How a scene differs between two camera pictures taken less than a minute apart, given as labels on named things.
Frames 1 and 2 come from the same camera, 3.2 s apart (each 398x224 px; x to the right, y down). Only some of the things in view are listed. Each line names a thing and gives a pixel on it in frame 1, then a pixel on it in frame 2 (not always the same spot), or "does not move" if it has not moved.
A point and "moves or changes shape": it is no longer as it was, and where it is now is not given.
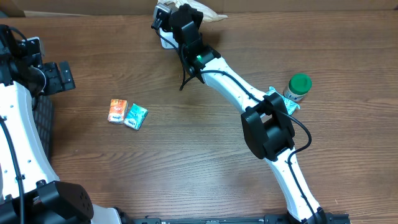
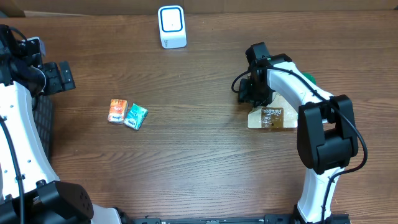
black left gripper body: (54, 81) does not move
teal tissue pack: (136, 117) does not move
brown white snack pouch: (208, 14) moves or changes shape
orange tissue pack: (117, 111) does not move
